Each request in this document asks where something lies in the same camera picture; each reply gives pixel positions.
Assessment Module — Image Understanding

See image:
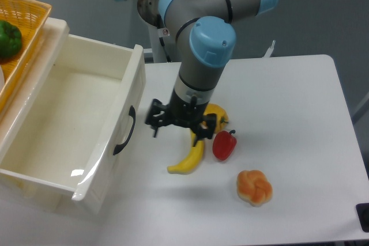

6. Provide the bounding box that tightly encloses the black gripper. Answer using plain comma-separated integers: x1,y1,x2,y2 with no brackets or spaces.
145,90,217,147

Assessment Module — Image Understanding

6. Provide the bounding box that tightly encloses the black top drawer handle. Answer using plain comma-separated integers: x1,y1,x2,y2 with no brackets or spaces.
112,105,137,156

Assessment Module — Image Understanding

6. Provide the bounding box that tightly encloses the white drawer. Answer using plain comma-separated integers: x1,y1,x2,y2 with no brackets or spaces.
10,35,146,213

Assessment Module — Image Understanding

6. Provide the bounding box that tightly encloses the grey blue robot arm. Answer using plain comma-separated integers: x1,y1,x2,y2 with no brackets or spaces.
145,0,278,141

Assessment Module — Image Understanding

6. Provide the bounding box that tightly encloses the white drawer cabinet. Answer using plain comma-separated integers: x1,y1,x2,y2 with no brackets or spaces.
1,18,69,211

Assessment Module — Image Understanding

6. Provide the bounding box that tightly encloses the yellow bell pepper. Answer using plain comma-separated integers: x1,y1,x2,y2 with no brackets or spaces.
204,103,229,134

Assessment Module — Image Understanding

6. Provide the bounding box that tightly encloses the yellow banana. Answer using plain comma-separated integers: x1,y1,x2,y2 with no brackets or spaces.
167,131,205,175

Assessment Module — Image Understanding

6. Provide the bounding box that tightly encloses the red bell pepper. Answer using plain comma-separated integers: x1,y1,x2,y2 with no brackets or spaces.
212,130,237,161

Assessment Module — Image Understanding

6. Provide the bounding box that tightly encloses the orange knotted bread roll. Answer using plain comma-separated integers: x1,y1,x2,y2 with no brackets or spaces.
236,170,273,206

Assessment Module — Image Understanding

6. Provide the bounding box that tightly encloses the yellow woven basket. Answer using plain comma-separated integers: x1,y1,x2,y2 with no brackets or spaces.
1,0,52,111

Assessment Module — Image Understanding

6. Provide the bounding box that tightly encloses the green bell pepper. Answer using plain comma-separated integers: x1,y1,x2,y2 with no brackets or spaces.
1,20,22,59

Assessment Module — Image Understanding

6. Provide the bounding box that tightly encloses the black device at table edge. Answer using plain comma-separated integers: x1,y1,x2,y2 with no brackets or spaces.
356,203,369,233

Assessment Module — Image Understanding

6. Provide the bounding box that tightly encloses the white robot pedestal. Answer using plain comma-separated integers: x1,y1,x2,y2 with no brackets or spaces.
136,0,182,63

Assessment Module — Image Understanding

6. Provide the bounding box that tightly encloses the white metal base frame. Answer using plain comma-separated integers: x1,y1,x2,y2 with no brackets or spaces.
144,40,276,63

